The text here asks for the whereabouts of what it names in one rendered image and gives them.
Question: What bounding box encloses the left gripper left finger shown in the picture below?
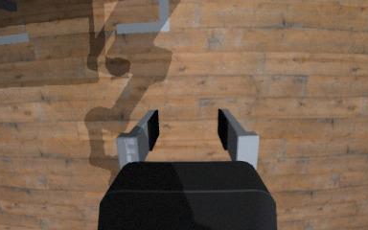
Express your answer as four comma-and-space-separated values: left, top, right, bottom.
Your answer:
116, 109, 160, 170

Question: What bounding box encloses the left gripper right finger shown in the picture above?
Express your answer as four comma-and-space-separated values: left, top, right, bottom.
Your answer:
217, 108, 260, 170

